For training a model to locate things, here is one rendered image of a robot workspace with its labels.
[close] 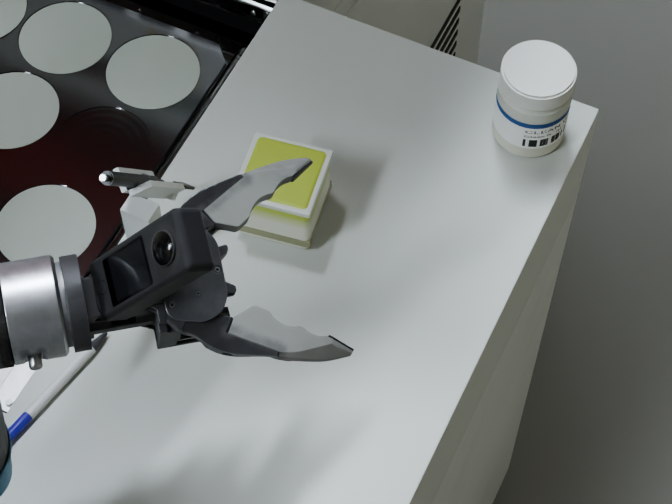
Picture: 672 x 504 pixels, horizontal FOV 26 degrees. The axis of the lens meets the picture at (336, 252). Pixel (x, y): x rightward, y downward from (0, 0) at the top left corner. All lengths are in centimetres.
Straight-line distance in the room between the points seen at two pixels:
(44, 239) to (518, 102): 48
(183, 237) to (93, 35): 65
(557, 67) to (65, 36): 55
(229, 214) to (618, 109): 169
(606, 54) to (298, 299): 154
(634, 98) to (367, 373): 152
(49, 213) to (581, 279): 123
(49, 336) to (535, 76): 54
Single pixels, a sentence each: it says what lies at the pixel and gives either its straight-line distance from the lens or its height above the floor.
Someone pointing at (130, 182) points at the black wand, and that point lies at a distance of 123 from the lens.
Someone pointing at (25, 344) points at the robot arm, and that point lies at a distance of 105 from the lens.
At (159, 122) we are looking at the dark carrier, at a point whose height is 90.
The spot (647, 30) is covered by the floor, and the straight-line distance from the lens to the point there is 283.
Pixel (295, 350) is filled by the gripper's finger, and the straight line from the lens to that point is 105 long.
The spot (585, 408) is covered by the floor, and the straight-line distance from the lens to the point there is 237.
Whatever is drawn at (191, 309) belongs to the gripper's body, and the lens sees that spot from 105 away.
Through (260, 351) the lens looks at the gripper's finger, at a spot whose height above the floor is 118.
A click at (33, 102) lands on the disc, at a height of 90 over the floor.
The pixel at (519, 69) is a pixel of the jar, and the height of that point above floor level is 106.
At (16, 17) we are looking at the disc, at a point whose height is 90.
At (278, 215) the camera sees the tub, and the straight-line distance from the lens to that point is 131.
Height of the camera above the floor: 211
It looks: 58 degrees down
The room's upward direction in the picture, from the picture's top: straight up
